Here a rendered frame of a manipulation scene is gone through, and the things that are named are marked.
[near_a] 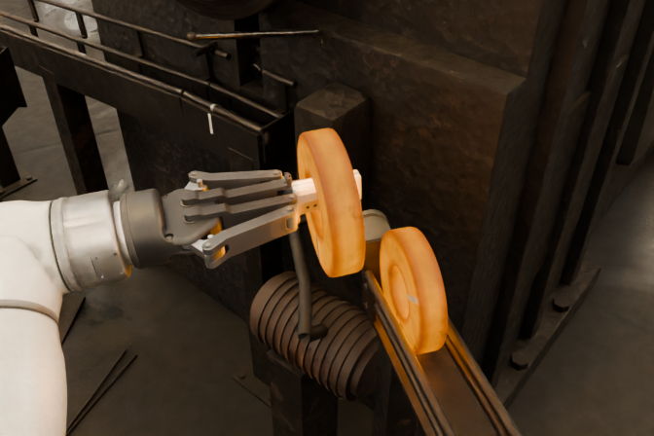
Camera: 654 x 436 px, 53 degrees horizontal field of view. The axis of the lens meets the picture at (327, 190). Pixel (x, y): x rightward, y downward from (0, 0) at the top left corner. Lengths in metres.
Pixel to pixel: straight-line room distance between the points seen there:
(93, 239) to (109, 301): 1.22
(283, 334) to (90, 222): 0.49
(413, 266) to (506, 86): 0.29
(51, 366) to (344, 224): 0.28
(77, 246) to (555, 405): 1.24
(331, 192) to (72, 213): 0.24
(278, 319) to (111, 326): 0.81
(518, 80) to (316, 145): 0.37
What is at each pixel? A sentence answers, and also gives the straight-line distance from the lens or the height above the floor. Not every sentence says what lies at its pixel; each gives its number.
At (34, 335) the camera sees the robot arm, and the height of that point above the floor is 0.87.
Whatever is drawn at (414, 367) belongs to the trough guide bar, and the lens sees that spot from 0.77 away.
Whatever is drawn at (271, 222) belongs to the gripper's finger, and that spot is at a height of 0.89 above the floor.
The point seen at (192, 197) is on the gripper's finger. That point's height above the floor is 0.89.
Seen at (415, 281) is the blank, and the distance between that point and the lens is 0.75.
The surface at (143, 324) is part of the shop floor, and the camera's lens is 1.77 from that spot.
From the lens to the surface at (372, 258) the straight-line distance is 0.88.
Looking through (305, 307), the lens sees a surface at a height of 0.56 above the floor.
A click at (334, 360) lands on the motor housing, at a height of 0.51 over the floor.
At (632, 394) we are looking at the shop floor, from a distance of 1.73.
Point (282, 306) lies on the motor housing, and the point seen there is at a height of 0.53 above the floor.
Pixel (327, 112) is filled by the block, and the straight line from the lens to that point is 0.96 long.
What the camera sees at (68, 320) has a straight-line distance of 1.83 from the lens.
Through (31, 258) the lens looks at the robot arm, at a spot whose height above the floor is 0.90.
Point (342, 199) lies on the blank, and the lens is 0.61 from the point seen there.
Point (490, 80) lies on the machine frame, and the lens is 0.92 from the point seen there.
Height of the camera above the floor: 1.30
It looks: 38 degrees down
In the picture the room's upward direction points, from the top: straight up
